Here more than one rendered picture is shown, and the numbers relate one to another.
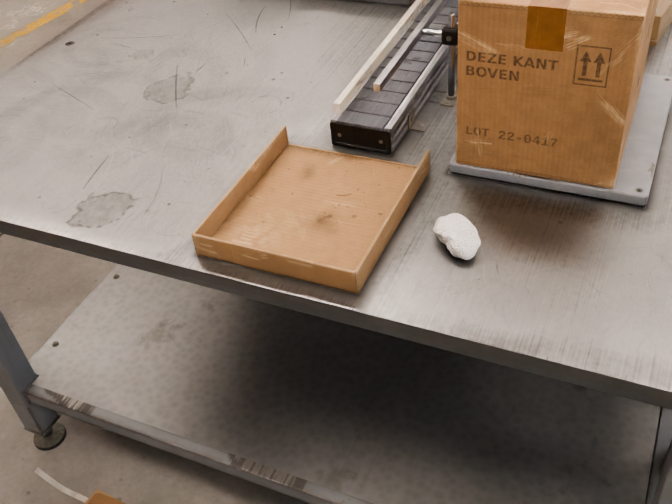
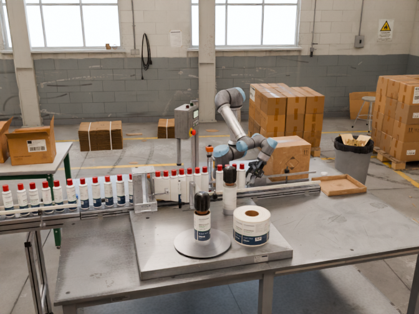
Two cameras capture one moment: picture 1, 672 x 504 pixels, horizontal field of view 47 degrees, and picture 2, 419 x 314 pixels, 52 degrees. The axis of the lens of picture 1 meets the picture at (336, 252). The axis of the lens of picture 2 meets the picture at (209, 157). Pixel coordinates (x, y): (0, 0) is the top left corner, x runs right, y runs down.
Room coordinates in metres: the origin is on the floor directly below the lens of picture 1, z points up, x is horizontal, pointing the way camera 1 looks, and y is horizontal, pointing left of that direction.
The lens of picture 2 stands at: (3.63, 1.50, 2.10)
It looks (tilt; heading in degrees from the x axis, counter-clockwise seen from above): 19 degrees down; 227
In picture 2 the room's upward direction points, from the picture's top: straight up
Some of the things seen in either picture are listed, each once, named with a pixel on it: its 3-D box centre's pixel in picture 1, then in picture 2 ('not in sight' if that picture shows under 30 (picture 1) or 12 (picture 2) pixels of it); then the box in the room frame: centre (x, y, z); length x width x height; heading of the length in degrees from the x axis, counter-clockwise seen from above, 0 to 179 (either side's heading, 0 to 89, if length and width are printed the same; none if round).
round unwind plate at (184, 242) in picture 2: not in sight; (202, 242); (2.26, -0.01, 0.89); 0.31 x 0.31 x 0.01
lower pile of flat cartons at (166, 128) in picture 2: not in sight; (176, 128); (-0.84, -4.07, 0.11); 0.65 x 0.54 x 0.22; 140
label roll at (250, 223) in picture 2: not in sight; (251, 225); (2.01, 0.12, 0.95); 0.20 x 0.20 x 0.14
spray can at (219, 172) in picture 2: not in sight; (219, 179); (1.73, -0.42, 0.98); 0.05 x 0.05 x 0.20
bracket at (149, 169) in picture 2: not in sight; (143, 169); (2.24, -0.58, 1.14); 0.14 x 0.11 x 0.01; 151
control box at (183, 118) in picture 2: not in sight; (186, 121); (1.87, -0.58, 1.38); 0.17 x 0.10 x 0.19; 26
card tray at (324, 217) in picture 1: (317, 200); (338, 184); (0.94, 0.02, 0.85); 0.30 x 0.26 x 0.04; 151
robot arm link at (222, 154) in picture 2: not in sight; (222, 155); (1.50, -0.63, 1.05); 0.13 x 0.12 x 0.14; 171
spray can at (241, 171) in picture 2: not in sight; (241, 177); (1.60, -0.34, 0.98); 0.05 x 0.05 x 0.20
